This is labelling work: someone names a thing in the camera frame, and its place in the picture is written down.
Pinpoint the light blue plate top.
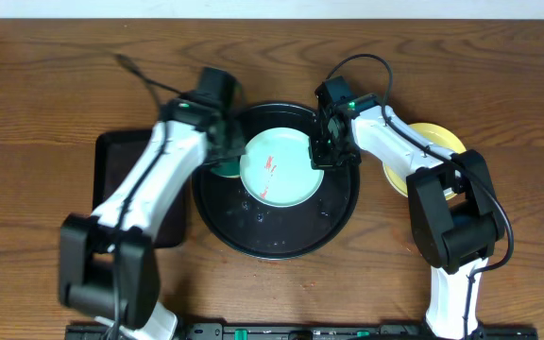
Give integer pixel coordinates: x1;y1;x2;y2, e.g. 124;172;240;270
239;127;324;208

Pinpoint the teal green sponge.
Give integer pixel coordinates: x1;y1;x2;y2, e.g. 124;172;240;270
211;160;240;179

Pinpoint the yellow plate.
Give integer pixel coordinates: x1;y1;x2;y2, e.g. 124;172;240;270
382;123;467;197

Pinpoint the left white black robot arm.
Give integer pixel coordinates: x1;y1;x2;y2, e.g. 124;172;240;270
59;67;246;339

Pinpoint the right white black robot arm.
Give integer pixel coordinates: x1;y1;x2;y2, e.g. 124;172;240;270
309;76;513;339

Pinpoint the rectangular black tray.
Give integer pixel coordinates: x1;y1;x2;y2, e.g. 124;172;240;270
93;129;189;248

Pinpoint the round black tray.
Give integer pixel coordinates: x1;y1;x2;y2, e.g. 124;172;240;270
191;101;362;261

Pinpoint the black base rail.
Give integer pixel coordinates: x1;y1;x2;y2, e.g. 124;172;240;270
63;321;540;340

